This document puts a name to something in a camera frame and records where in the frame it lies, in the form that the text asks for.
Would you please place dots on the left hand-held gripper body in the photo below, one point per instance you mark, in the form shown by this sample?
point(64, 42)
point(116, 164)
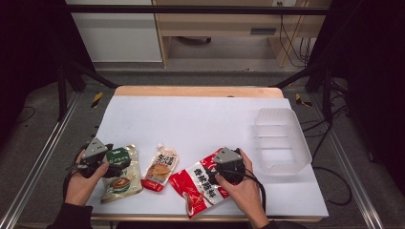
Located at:
point(94, 148)

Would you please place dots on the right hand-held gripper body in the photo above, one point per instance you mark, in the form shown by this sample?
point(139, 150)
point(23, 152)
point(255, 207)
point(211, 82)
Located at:
point(226, 156)

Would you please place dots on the green and beige food packet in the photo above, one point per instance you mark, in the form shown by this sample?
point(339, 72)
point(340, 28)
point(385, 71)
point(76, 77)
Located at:
point(122, 187)

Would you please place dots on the red and white food packet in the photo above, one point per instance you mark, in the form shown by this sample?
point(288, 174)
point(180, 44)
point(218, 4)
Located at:
point(194, 187)

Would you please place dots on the white spout pouch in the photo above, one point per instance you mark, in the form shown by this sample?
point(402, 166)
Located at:
point(160, 171)

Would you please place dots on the translucent plastic container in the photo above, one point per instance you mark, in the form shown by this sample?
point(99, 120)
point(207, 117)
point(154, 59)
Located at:
point(281, 143)

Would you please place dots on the person's right hand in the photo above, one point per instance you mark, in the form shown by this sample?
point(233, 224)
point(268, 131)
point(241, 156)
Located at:
point(245, 194)

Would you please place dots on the person's left hand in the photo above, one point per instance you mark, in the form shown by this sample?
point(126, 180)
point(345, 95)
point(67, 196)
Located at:
point(81, 189)

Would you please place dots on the white paper sheet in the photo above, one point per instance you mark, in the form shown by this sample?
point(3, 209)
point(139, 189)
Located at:
point(191, 124)

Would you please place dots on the yellow and black tape piece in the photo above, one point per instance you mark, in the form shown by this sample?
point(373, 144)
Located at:
point(97, 99)
point(299, 99)

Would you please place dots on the white cabinet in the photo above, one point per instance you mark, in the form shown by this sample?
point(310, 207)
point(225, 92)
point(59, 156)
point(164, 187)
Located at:
point(117, 35)

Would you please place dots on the black curtain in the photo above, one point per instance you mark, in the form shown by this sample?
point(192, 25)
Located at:
point(375, 63)
point(25, 47)

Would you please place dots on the light wooden desk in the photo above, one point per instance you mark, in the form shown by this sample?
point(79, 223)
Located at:
point(223, 22)

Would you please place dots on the aluminium floor rail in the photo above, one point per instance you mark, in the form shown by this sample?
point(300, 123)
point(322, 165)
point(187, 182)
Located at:
point(350, 165)
point(38, 159)

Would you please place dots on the black horizontal frame bar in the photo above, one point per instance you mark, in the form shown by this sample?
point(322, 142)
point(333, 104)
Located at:
point(191, 10)

